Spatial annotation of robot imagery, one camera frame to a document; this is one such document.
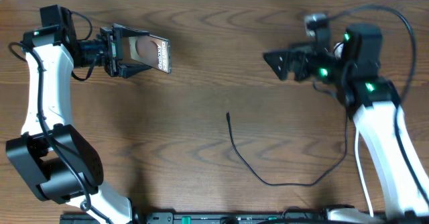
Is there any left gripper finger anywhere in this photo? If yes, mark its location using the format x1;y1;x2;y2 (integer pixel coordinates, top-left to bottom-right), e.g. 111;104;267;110
118;63;152;78
113;23;149;38

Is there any black mounting rail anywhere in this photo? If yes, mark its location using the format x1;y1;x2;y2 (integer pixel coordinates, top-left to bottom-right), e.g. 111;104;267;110
60;211;336;224

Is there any black USB charging cable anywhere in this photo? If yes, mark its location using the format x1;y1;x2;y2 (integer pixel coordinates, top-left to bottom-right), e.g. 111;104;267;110
226;79;349;187

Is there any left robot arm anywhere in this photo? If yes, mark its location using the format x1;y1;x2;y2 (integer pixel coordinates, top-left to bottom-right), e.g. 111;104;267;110
5;5;147;223

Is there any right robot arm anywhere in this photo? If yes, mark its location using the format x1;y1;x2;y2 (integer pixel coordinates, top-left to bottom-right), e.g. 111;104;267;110
263;23;428;220

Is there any white USB charger plug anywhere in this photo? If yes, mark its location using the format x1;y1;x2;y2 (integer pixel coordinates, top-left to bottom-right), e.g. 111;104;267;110
333;42;344;58

